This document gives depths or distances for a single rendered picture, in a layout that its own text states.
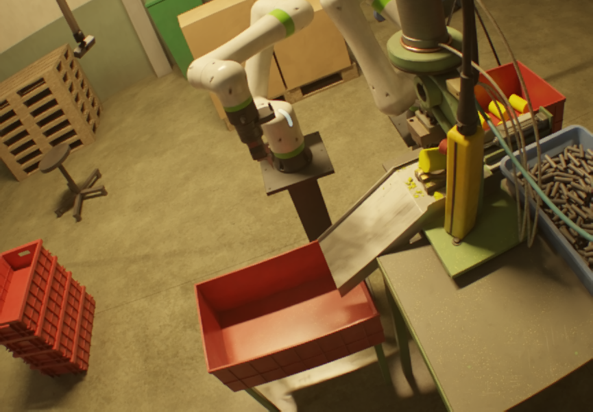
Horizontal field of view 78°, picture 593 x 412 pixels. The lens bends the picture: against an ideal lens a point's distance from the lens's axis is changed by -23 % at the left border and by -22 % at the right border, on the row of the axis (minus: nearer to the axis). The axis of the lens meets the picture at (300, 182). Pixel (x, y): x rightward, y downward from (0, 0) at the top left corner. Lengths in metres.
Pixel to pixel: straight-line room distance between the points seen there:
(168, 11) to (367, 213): 3.67
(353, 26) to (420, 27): 0.47
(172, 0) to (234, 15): 1.40
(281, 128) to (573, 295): 1.12
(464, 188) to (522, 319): 0.39
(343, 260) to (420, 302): 0.37
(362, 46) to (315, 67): 2.26
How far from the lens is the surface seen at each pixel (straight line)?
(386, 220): 1.42
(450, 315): 1.20
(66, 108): 4.90
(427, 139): 1.26
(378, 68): 1.54
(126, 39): 5.66
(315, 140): 1.83
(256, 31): 1.48
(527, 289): 1.25
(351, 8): 1.50
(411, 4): 1.06
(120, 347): 2.86
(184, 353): 2.57
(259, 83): 1.72
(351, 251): 1.46
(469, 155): 1.02
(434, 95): 1.15
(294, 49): 3.65
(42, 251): 2.83
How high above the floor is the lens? 2.01
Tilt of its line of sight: 41 degrees down
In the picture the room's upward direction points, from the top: 21 degrees counter-clockwise
